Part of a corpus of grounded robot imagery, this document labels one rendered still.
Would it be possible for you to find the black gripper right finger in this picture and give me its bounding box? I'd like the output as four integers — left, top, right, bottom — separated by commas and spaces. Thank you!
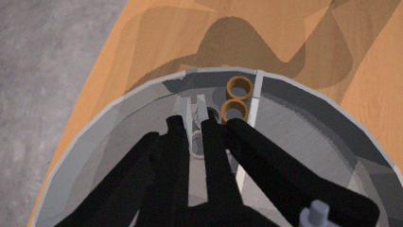
197, 95, 380, 227

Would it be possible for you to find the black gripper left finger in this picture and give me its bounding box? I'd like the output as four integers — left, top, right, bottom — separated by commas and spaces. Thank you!
54, 96, 192, 227

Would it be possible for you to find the bronze bushing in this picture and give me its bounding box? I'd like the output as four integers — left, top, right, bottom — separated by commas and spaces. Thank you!
220, 98, 249, 125
226, 76, 254, 104

